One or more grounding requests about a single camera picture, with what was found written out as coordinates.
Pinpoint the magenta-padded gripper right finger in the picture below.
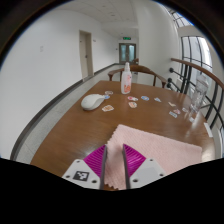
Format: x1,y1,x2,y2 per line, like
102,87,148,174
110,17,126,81
122,143,167,190

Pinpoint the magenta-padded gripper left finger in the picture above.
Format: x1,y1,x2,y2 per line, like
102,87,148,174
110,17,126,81
61,144,109,190

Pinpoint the pink towel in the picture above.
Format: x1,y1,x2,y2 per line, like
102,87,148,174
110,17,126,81
103,124,203,191

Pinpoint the white computer mouse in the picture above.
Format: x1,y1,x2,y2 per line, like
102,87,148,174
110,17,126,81
80,93,106,112

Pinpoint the white paper card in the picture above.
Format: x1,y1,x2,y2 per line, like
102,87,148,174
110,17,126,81
203,122,214,138

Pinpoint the white bottle with orange label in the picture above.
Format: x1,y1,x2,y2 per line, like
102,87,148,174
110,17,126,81
120,61,133,95

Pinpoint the clear plastic drink bottle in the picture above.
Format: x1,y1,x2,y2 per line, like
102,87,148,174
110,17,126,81
188,73,210,116

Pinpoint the wooden chair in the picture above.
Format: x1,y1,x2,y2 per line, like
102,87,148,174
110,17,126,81
107,64,168,89

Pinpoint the black railing with wooden handrail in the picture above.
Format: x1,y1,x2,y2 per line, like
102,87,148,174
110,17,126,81
167,57,224,148

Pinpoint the beige side door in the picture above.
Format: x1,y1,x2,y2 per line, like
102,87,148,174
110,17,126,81
78,30,95,81

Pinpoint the glazed double door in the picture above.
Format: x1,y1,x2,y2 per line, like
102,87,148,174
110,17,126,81
118,42,137,65

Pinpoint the tall black-framed window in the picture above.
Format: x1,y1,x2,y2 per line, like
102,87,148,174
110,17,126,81
180,35,214,101

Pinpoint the arched black-framed window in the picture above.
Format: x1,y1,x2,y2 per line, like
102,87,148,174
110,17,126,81
169,9,194,29

